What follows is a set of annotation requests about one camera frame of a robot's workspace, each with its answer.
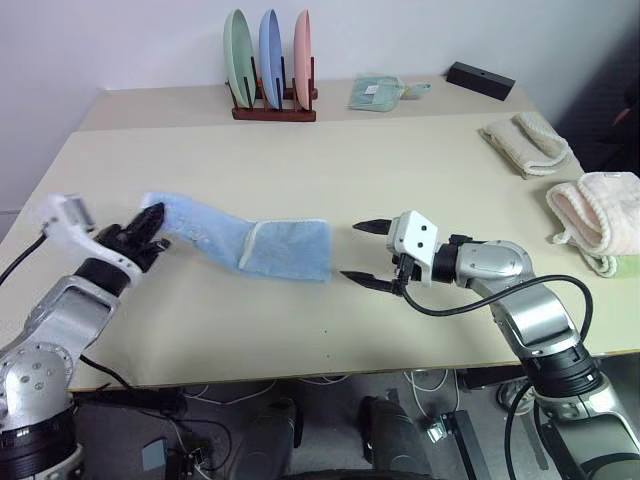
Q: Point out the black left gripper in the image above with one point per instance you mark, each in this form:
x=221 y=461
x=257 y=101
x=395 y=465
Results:
x=122 y=242

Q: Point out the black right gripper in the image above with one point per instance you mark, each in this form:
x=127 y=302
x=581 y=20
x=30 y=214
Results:
x=403 y=270

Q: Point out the light blue towel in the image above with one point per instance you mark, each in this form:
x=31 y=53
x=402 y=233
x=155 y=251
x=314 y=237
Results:
x=285 y=250

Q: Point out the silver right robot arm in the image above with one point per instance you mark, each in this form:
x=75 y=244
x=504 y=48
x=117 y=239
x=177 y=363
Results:
x=530 y=310

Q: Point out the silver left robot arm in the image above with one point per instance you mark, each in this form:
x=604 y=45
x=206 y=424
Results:
x=65 y=310

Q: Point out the beige folded towel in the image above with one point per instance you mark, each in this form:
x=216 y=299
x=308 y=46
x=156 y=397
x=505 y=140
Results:
x=525 y=145

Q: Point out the pink folded towel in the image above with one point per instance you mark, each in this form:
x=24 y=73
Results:
x=600 y=215

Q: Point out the green packaged cloth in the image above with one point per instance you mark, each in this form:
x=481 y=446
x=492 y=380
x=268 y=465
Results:
x=372 y=95

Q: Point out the brown wooden plate rack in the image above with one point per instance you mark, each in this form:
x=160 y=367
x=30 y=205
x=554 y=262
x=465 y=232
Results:
x=275 y=115

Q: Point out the small pale green pouch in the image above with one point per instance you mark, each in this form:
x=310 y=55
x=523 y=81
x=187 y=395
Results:
x=416 y=91

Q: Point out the black flat device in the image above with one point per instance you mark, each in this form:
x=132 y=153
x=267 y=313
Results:
x=135 y=400

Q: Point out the dark rounded shape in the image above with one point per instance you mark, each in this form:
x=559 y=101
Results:
x=272 y=440
x=395 y=435

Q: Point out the green plate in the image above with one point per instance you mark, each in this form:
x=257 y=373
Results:
x=237 y=50

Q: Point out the black rectangular box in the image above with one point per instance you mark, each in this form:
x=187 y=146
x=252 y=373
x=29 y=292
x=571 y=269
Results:
x=480 y=80

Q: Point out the pink plate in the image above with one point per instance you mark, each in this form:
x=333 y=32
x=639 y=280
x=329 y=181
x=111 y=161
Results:
x=302 y=55

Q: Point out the blue plate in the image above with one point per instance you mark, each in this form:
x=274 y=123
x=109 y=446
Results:
x=270 y=50

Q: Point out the small grey screen box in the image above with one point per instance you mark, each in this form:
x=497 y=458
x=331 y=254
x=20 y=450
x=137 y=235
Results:
x=155 y=452

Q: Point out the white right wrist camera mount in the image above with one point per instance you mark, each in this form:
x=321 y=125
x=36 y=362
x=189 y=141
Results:
x=420 y=235

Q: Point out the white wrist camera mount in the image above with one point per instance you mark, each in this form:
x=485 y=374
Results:
x=420 y=235
x=64 y=226

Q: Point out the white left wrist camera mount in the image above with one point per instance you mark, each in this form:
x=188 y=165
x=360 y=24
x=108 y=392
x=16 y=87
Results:
x=64 y=226

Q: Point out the black metal bracket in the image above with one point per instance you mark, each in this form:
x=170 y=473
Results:
x=467 y=445

